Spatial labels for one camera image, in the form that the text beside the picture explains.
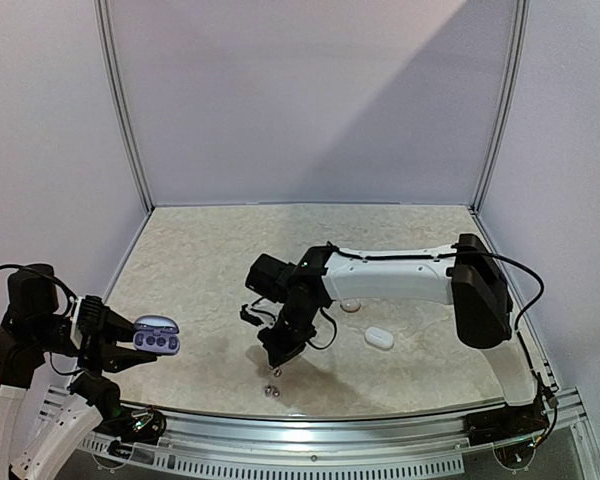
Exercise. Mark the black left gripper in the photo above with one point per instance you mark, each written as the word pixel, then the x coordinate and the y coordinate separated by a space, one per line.
pixel 102 350

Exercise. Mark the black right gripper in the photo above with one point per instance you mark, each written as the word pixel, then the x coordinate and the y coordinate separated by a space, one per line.
pixel 284 341

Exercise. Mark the lavender oval charging case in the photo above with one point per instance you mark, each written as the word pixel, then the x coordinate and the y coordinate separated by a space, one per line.
pixel 156 334

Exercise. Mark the round white pink case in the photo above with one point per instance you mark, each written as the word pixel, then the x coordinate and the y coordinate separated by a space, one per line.
pixel 350 305

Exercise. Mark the white oval charging case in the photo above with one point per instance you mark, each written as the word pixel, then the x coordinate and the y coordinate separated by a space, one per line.
pixel 379 338

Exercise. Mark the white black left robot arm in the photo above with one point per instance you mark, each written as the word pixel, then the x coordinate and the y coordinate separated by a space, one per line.
pixel 45 318

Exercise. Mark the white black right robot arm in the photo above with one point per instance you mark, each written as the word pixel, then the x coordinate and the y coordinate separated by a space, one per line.
pixel 464 275

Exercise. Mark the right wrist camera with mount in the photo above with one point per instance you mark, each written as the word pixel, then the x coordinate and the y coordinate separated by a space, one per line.
pixel 260 313

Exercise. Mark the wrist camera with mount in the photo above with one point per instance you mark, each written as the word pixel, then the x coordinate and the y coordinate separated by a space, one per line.
pixel 260 313
pixel 85 318

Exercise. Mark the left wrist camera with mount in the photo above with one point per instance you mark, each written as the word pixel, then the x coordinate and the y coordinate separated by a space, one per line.
pixel 85 318

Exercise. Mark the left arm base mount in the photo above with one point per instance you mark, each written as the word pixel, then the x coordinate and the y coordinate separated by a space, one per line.
pixel 146 425

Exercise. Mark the aluminium front rail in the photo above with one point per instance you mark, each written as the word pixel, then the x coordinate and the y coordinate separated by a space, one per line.
pixel 243 439

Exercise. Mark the white slotted cable duct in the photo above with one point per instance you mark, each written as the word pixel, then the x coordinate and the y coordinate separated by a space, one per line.
pixel 208 461

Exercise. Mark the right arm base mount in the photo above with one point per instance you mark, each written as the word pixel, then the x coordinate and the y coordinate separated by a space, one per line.
pixel 527 424

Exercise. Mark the aluminium left frame post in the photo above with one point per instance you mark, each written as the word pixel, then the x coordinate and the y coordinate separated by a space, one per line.
pixel 116 85

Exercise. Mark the aluminium corner frame post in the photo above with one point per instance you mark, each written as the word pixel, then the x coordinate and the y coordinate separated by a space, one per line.
pixel 505 100

